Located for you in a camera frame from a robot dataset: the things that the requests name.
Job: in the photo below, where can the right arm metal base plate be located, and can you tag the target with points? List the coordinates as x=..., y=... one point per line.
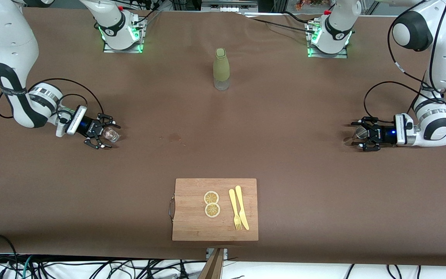
x=139, y=38

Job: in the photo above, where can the steel jigger measuring cup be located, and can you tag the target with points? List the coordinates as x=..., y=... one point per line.
x=360, y=133

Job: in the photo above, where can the yellow plastic knife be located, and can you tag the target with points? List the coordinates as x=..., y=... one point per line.
x=241, y=209

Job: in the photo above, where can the wooden camera post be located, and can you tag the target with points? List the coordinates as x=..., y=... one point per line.
x=213, y=267

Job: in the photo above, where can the clear glass cup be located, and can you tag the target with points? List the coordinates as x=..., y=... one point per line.
x=111, y=134

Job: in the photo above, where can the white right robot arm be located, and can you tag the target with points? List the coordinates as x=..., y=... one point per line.
x=14, y=46

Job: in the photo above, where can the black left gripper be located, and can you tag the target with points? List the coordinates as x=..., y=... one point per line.
x=385, y=134

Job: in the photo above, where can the wooden cutting board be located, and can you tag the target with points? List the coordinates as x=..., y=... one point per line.
x=192, y=224

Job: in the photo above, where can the green sleeved glass bottle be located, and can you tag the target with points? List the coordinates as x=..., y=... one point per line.
x=221, y=68

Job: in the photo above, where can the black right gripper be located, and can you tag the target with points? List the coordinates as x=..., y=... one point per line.
x=85, y=125

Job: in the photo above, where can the yellow plastic fork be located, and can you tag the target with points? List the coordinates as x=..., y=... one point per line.
x=233, y=201

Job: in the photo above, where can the lemon slice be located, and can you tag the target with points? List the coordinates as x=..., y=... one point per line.
x=212, y=210
x=211, y=197

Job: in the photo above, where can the grey power strip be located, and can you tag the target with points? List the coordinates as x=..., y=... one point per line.
x=229, y=7

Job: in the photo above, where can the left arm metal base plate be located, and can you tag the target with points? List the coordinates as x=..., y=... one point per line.
x=341, y=55

